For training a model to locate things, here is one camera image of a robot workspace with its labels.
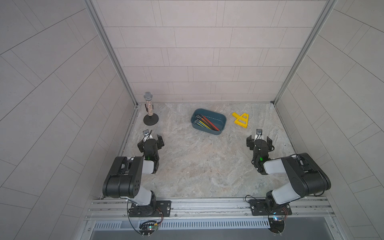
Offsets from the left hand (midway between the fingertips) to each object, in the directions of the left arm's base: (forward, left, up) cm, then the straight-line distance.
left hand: (152, 135), depth 93 cm
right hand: (0, -66, +1) cm, 66 cm away
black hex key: (+17, -32, -3) cm, 37 cm away
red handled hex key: (+8, -40, -2) cm, 41 cm away
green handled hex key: (+11, -30, -3) cm, 32 cm away
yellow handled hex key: (+10, -35, -3) cm, 36 cm away
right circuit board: (-45, -65, -5) cm, 80 cm away
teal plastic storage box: (+15, -43, -3) cm, 46 cm away
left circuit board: (-47, -6, -3) cm, 47 cm away
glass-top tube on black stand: (+15, +5, -3) cm, 16 cm away
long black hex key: (+13, -34, -4) cm, 36 cm away
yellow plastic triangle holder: (+15, -60, -3) cm, 62 cm away
